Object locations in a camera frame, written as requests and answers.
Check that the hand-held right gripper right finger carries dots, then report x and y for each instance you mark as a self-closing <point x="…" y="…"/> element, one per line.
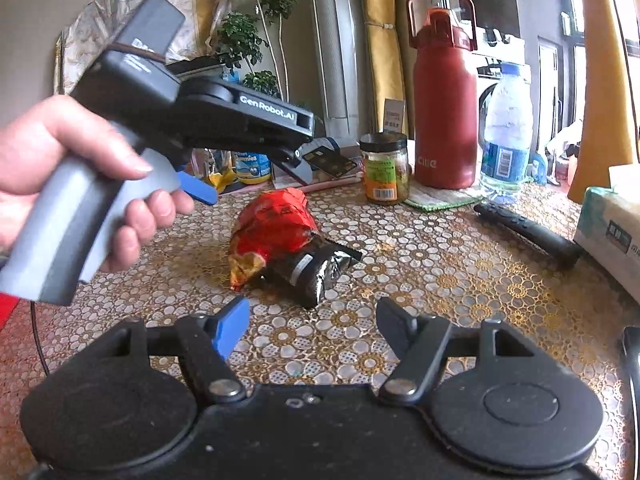
<point x="395" y="327"/>

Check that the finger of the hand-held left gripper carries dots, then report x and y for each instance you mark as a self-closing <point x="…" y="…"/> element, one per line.
<point x="200" y="191"/>
<point x="297" y="167"/>

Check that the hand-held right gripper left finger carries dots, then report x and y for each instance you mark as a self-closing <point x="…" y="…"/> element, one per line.
<point x="231" y="327"/>

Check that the red snack bag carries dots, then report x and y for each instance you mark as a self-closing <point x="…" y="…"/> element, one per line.
<point x="272" y="225"/>

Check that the black snack packet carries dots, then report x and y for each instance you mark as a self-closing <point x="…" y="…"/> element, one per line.
<point x="315" y="270"/>

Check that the red cardboard box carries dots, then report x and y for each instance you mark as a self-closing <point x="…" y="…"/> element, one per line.
<point x="7" y="310"/>

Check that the person's left hand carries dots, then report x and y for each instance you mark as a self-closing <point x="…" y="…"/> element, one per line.
<point x="55" y="130"/>

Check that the yellow lid vitamin bottle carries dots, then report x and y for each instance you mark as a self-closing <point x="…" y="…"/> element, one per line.
<point x="252" y="170"/>

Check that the glass jar black lid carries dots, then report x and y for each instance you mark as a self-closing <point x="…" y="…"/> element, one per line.
<point x="385" y="172"/>

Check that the potted green plant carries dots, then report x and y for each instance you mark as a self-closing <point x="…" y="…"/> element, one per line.
<point x="260" y="25"/>

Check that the white card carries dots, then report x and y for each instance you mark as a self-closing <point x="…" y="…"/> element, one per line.
<point x="394" y="115"/>

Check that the standing air conditioner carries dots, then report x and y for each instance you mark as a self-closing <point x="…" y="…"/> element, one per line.
<point x="340" y="40"/>

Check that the floral cloth covered television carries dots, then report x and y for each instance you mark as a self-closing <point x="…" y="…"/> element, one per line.
<point x="100" y="25"/>

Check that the green coaster mat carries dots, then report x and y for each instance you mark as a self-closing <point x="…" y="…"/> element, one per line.
<point x="445" y="199"/>

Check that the yellow curtain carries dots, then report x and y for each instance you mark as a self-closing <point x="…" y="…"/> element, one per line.
<point x="382" y="45"/>

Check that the red water jug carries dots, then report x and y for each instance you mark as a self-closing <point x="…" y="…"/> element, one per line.
<point x="442" y="110"/>

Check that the black remote control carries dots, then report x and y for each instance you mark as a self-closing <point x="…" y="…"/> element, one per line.
<point x="530" y="232"/>

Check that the clear plastic water bottle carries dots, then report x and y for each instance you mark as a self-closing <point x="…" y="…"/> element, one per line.
<point x="507" y="135"/>

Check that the small blue bottle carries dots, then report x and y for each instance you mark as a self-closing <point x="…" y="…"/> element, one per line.
<point x="539" y="167"/>

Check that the green tissue pack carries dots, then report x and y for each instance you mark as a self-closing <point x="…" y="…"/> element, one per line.
<point x="612" y="230"/>

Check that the black smartphone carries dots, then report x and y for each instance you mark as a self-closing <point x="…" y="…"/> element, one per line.
<point x="631" y="390"/>

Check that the yellow giraffe figure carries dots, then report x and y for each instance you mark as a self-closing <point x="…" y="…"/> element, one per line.
<point x="605" y="85"/>

